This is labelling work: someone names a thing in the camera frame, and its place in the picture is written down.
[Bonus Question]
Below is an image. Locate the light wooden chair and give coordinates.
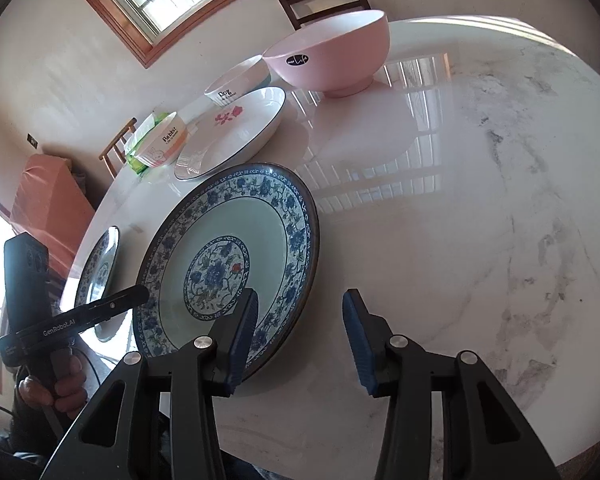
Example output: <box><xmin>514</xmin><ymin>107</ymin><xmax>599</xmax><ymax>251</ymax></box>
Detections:
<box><xmin>99</xmin><ymin>117</ymin><xmax>138</xmax><ymax>178</ymax></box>

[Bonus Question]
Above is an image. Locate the large pink bowl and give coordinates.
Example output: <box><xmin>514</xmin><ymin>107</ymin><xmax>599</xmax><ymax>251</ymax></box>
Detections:
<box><xmin>262</xmin><ymin>10</ymin><xmax>391</xmax><ymax>98</ymax></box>

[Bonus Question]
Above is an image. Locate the green tissue pack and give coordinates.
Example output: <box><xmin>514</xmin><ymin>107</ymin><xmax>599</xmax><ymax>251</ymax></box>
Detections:
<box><xmin>125</xmin><ymin>110</ymin><xmax>171</xmax><ymax>177</ymax></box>

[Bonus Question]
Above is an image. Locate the large blue floral plate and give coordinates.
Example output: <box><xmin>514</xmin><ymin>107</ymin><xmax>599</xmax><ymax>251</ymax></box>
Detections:
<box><xmin>132</xmin><ymin>162</ymin><xmax>322</xmax><ymax>386</ymax></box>

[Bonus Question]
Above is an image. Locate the white bowl with pink print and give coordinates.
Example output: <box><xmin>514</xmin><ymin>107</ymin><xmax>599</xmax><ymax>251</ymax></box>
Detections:
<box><xmin>130</xmin><ymin>110</ymin><xmax>190</xmax><ymax>168</ymax></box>

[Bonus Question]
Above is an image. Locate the white bowl with blue stripes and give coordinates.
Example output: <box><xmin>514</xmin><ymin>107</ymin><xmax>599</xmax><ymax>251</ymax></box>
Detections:
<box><xmin>203</xmin><ymin>55</ymin><xmax>272</xmax><ymax>108</ymax></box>

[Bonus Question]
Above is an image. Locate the small blue floral plate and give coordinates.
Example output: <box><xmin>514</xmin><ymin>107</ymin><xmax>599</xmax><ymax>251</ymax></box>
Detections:
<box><xmin>74</xmin><ymin>226</ymin><xmax>122</xmax><ymax>343</ymax></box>

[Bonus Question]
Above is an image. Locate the orange covered furniture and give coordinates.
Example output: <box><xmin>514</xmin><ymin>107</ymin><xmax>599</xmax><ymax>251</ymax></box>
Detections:
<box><xmin>9</xmin><ymin>154</ymin><xmax>97</xmax><ymax>281</ymax></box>

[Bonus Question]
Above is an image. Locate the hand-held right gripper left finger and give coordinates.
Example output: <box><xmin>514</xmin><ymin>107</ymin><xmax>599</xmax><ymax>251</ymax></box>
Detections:
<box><xmin>40</xmin><ymin>287</ymin><xmax>260</xmax><ymax>480</ymax></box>

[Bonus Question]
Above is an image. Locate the person's left hand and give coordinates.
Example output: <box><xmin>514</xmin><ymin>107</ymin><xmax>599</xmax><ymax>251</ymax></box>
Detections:
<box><xmin>19</xmin><ymin>355</ymin><xmax>88</xmax><ymax>417</ymax></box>

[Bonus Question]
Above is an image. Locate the white plate with pink flower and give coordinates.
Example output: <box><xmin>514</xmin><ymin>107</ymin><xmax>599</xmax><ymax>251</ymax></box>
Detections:
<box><xmin>174</xmin><ymin>86</ymin><xmax>287</xmax><ymax>182</ymax></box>

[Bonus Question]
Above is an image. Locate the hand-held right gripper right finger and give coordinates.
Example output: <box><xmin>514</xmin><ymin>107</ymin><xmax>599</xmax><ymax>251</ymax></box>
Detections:
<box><xmin>342</xmin><ymin>288</ymin><xmax>563</xmax><ymax>480</ymax></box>

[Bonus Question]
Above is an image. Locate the person's left forearm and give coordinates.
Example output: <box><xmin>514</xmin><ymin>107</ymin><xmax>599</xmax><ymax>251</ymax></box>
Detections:
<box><xmin>0</xmin><ymin>407</ymin><xmax>61</xmax><ymax>480</ymax></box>

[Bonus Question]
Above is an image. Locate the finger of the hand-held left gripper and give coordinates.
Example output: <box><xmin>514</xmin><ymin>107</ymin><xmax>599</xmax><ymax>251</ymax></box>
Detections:
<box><xmin>92</xmin><ymin>285</ymin><xmax>149</xmax><ymax>321</ymax></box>

